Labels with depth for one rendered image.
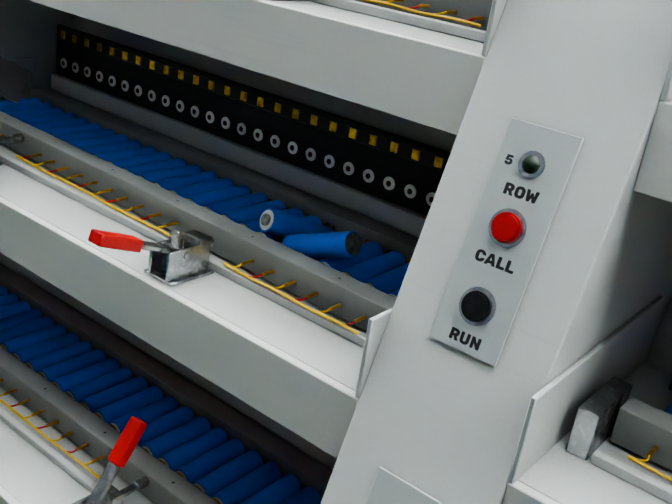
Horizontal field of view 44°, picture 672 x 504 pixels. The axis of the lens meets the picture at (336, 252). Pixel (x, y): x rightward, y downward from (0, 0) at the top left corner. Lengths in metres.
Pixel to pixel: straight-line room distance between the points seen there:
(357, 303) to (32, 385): 0.34
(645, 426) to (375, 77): 0.25
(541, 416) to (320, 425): 0.14
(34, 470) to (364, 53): 0.42
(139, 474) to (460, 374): 0.32
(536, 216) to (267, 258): 0.22
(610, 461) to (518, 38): 0.22
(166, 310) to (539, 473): 0.26
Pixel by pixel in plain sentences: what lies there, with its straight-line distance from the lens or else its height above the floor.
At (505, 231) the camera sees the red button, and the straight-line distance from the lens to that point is 0.43.
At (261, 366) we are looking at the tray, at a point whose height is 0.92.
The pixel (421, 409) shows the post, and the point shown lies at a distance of 0.45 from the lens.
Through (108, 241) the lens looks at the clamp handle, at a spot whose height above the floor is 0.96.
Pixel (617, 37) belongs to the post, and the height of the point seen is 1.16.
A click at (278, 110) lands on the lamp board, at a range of 0.73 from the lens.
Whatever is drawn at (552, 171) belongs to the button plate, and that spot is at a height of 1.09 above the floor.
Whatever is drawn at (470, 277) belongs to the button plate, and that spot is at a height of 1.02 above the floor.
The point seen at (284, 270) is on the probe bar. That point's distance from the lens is 0.58.
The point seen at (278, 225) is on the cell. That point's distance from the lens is 0.61.
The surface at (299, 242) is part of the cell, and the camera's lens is 0.60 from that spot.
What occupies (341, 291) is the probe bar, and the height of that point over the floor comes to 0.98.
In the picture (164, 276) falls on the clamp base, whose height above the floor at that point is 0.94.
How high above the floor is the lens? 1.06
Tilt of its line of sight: 6 degrees down
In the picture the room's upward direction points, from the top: 20 degrees clockwise
